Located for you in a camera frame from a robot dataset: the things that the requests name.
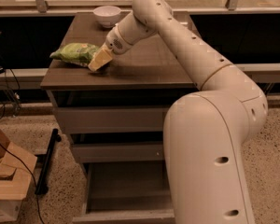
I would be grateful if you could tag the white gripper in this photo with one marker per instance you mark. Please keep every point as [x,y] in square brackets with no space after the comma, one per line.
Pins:
[116,43]

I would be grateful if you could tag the green jalapeno chip bag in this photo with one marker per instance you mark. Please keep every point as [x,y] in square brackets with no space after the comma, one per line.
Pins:
[75,53]

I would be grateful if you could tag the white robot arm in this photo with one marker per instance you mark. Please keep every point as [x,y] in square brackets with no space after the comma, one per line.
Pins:
[203,131]

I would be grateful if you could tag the grey drawer cabinet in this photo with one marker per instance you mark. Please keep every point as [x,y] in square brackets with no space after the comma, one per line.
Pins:
[147,75]

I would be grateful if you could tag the grey top drawer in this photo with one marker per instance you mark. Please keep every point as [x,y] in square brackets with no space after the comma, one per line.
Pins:
[74,120]

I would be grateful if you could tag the grey drawer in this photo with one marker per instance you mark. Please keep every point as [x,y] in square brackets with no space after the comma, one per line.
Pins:
[74,120]
[143,151]
[131,192]

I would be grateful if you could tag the grey middle drawer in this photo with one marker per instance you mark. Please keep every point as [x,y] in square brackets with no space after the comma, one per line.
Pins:
[143,151]

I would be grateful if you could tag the grey bottom drawer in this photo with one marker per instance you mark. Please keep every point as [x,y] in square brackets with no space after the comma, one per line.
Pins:
[131,192]

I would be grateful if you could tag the white ceramic bowl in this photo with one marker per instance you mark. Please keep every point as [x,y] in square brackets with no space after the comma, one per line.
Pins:
[107,16]

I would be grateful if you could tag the open cardboard box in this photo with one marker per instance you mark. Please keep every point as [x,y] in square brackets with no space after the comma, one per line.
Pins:
[16,167]

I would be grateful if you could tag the black metal stand leg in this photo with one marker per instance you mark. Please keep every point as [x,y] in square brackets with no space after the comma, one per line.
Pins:
[41,186]

